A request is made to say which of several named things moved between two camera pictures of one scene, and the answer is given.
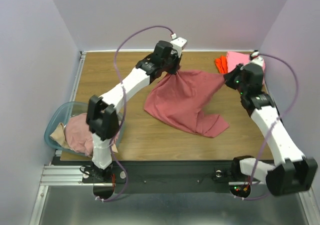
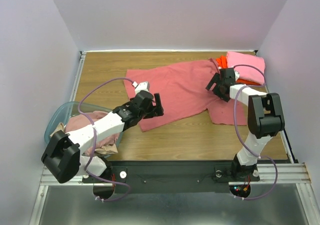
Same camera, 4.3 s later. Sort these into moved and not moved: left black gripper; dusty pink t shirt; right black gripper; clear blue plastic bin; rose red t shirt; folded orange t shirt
Moved: rose red t shirt; left black gripper; right black gripper
Not moved: clear blue plastic bin; folded orange t shirt; dusty pink t shirt
